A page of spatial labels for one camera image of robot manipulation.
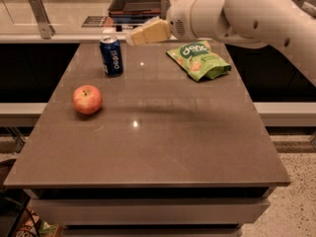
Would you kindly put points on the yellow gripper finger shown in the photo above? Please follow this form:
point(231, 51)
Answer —
point(155, 30)

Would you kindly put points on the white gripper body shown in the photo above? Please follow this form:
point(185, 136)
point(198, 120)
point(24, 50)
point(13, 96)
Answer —
point(178, 21)

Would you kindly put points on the blue pepsi can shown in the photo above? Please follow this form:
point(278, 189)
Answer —
point(111, 55)

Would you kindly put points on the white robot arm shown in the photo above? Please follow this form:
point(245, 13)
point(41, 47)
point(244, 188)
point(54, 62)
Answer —
point(246, 23)

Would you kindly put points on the orange rimmed dark tray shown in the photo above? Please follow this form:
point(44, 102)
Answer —
point(135, 7)

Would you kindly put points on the green chip bag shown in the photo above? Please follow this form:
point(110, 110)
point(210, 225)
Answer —
point(199, 61)

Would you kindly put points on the red apple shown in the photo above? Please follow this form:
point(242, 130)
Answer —
point(87, 99)

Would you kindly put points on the glass barrier panel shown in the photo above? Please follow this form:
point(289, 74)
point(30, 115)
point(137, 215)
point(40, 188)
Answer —
point(68, 17)

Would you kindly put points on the colourful bag on floor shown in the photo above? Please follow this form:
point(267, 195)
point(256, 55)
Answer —
point(32, 225)

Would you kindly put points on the left metal glass bracket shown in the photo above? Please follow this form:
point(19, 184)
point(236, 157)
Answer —
point(46, 30)

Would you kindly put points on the right metal glass bracket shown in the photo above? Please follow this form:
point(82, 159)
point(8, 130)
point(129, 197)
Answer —
point(308, 6)

